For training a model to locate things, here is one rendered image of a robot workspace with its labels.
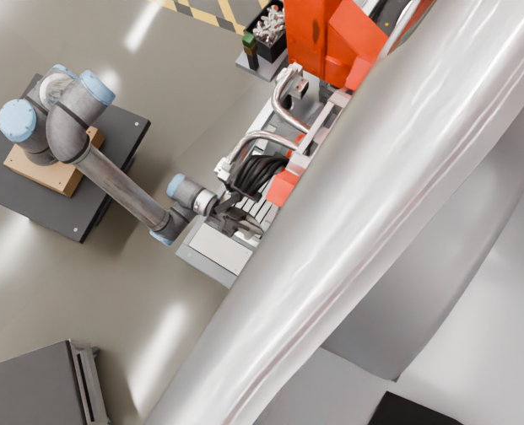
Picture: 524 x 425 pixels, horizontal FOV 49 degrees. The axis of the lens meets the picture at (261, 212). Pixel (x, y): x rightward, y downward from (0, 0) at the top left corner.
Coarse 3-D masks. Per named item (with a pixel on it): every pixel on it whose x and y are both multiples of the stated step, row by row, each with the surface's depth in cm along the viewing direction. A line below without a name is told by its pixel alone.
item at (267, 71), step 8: (240, 56) 234; (280, 56) 232; (288, 56) 235; (240, 64) 233; (248, 64) 233; (264, 64) 232; (272, 64) 232; (280, 64) 231; (248, 72) 235; (256, 72) 231; (264, 72) 231; (272, 72) 230; (272, 80) 232
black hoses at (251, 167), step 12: (252, 156) 157; (264, 156) 158; (276, 156) 162; (240, 168) 156; (252, 168) 155; (264, 168) 155; (276, 168) 156; (240, 180) 158; (252, 180) 156; (264, 180) 154; (240, 192) 160; (252, 192) 158
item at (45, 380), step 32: (32, 352) 217; (64, 352) 216; (96, 352) 244; (0, 384) 214; (32, 384) 213; (64, 384) 212; (96, 384) 232; (0, 416) 211; (32, 416) 210; (64, 416) 209; (96, 416) 226
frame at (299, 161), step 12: (336, 96) 150; (348, 96) 152; (324, 108) 150; (336, 108) 150; (324, 120) 149; (312, 132) 148; (300, 144) 147; (300, 156) 146; (312, 156) 146; (288, 168) 147; (300, 168) 146; (264, 228) 158
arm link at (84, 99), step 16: (48, 80) 211; (64, 80) 191; (80, 80) 166; (96, 80) 166; (32, 96) 215; (48, 96) 206; (64, 96) 165; (80, 96) 164; (96, 96) 166; (112, 96) 170; (48, 112) 216; (80, 112) 164; (96, 112) 168
